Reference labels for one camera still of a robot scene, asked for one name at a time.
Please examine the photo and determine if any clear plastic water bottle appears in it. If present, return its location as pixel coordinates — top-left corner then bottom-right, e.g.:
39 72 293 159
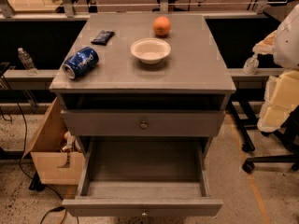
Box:
18 48 38 76

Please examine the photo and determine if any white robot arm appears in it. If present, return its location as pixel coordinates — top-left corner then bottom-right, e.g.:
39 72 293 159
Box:
253 5 299 133

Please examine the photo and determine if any grey wooden drawer cabinet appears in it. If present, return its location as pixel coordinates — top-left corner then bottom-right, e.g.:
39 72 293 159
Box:
50 13 235 149

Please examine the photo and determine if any open cardboard box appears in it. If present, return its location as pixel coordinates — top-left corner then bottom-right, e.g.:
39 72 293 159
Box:
24 98 85 185

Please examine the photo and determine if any orange fruit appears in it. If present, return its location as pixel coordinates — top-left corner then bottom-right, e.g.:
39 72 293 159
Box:
152 16 171 36

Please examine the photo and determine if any closed grey top drawer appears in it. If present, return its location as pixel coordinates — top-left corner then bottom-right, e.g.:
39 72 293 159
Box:
61 110 224 137

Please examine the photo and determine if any blue pepsi can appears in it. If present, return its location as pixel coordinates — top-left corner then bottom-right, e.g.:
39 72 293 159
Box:
62 47 99 79

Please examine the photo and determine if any clear sanitizer pump bottle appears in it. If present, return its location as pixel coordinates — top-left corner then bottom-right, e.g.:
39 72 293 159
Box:
243 54 259 75

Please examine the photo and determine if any white paper bowl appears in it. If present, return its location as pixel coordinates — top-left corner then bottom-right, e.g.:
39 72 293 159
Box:
131 38 171 64

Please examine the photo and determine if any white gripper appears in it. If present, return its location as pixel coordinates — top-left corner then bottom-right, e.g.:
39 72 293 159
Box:
252 31 299 133

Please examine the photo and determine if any open grey middle drawer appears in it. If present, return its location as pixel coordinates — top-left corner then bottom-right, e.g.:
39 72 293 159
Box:
63 138 223 217

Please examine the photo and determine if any dark blue snack bag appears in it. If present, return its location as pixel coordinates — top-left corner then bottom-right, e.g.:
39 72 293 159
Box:
92 30 115 46

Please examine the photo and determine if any black power cable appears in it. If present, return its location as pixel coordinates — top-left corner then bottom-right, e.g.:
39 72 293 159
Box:
0 73 78 224

